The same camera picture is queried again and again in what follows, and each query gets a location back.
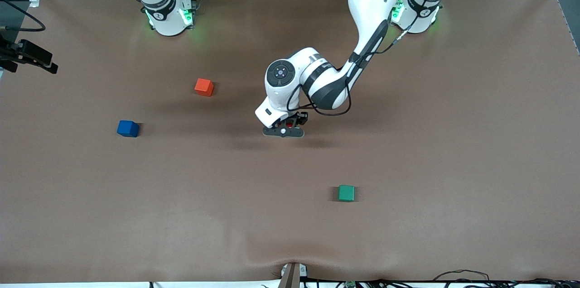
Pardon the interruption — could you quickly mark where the orange wooden cube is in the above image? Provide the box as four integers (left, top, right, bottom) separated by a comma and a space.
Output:
194, 78, 214, 97

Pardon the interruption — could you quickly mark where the thin black looped cable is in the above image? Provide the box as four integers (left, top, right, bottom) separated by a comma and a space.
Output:
434, 270, 490, 282

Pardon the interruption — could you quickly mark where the black cable along table edge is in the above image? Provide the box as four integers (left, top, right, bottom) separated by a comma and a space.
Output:
304, 279, 580, 288

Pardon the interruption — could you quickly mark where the blue wooden cube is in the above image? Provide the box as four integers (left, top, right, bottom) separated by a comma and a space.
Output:
116, 120, 140, 138

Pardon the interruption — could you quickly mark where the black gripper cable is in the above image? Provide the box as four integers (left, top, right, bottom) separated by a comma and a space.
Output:
286, 25, 411, 117
0, 0, 47, 32

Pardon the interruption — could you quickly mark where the brown table cover sheet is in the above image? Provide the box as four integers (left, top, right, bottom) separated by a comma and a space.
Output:
0, 0, 580, 285

